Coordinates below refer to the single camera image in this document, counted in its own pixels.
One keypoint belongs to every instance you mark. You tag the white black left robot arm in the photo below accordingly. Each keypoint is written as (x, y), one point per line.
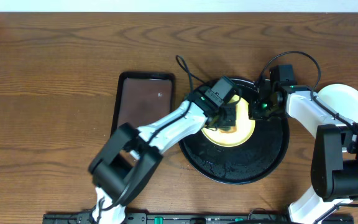
(125, 164)

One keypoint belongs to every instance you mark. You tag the green orange sponge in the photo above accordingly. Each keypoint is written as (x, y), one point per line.
(228, 129)

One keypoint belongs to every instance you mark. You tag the black rectangular water tray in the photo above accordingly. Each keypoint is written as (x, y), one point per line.
(142, 98)

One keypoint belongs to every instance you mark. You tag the black round tray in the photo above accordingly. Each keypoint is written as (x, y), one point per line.
(245, 163)

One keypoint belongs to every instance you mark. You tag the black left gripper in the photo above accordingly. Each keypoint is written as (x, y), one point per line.
(227, 116)

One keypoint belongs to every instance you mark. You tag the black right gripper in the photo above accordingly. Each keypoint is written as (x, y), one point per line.
(253, 112)

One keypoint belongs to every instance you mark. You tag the light green plate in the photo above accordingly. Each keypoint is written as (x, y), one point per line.
(341, 98)

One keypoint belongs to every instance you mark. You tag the yellow plate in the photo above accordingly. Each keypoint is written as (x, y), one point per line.
(245, 127)

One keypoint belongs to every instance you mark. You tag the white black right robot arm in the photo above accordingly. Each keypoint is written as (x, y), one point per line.
(334, 167)

